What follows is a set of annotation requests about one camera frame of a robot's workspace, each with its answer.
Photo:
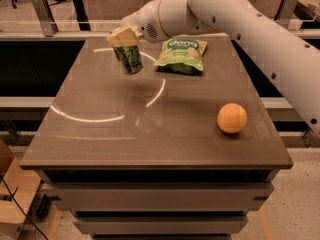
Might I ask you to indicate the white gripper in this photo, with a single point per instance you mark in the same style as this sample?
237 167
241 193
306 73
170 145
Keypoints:
146 23

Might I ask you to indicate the green soda can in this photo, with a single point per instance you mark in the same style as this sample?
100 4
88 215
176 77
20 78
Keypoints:
130 58

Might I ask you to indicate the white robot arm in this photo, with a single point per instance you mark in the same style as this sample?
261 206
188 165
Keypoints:
291 64

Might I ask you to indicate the green chip bag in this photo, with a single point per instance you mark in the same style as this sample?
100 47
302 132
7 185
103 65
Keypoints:
182 55

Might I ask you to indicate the orange ball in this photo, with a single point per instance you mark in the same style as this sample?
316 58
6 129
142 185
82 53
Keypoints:
232 118

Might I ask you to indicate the grey table drawer cabinet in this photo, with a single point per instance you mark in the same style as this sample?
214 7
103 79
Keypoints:
159 211

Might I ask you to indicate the wooden box on floor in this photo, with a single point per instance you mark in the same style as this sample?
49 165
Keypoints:
17 191

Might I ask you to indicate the left metal rail bracket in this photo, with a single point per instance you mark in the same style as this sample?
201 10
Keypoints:
46 20

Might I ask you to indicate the metal rail bracket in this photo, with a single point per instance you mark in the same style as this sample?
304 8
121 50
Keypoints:
46 20
285 11

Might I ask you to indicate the right metal rail bracket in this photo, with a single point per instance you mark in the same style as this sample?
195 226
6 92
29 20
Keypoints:
285 11

